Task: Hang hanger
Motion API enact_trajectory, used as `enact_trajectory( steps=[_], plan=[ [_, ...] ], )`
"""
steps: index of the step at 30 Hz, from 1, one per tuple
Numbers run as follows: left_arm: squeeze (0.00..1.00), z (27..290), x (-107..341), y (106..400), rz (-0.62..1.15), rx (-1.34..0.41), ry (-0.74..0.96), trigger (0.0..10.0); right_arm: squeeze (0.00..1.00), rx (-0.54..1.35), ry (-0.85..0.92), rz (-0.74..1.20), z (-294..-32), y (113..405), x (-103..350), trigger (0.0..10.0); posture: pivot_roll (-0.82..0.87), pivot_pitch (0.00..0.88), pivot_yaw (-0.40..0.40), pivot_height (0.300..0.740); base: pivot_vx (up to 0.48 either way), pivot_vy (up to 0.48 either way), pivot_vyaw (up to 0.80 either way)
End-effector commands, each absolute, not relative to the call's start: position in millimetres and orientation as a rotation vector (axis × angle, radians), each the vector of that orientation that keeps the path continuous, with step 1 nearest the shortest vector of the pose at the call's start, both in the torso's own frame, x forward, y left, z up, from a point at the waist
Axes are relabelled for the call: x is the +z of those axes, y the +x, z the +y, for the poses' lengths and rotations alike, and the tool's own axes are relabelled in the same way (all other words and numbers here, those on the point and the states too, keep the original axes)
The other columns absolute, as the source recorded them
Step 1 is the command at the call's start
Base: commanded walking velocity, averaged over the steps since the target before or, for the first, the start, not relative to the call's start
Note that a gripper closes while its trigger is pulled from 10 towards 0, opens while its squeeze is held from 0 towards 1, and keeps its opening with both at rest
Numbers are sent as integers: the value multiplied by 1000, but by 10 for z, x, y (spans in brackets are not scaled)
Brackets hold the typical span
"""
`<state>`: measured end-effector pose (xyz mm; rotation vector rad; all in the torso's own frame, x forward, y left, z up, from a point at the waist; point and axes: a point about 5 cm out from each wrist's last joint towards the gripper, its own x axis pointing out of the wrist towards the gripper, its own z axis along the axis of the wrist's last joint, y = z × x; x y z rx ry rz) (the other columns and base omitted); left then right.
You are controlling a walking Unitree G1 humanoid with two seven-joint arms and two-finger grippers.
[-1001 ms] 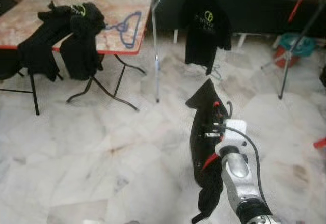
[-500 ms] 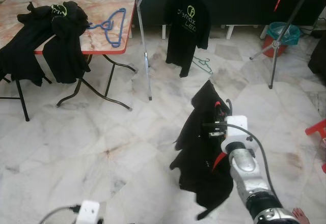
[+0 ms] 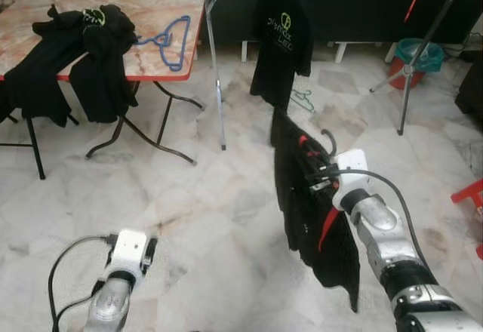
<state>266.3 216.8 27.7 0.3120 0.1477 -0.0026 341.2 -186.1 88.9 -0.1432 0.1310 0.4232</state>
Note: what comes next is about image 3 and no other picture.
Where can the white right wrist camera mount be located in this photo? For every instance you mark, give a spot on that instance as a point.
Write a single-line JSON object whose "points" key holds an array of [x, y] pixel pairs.
{"points": [[351, 167]]}

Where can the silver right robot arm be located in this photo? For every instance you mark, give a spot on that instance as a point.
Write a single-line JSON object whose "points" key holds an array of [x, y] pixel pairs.
{"points": [[377, 226]]}

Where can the red plastic stool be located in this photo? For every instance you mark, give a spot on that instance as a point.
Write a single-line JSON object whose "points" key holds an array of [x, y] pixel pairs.
{"points": [[472, 192]]}

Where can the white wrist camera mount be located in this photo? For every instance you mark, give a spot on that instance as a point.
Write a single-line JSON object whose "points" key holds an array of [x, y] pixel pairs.
{"points": [[351, 167], [128, 250]]}

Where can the red bin teal bag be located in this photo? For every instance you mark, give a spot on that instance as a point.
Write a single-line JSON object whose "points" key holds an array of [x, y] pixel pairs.
{"points": [[423, 56]]}

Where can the black shirt green print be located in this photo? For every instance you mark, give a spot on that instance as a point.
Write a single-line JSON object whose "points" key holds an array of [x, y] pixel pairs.
{"points": [[102, 75], [279, 53]]}

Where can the blue plastic hanger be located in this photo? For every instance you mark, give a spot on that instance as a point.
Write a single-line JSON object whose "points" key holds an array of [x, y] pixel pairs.
{"points": [[164, 39]]}

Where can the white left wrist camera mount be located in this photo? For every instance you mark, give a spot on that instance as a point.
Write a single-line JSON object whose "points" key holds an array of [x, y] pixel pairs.
{"points": [[128, 250]]}

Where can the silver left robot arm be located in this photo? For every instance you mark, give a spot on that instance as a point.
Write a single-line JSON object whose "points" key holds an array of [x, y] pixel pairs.
{"points": [[109, 305]]}

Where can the plain black shirt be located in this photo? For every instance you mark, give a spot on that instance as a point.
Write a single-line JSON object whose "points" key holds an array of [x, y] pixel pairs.
{"points": [[41, 75]]}

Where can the black shirt red trim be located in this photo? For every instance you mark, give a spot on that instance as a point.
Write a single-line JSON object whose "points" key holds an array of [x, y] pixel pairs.
{"points": [[302, 219]]}

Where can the marble folding table red edge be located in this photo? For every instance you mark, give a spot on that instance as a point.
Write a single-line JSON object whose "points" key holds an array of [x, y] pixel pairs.
{"points": [[158, 7]]}

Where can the black tv cabinet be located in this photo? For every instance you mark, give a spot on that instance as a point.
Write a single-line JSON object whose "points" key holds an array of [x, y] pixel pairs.
{"points": [[355, 15]]}

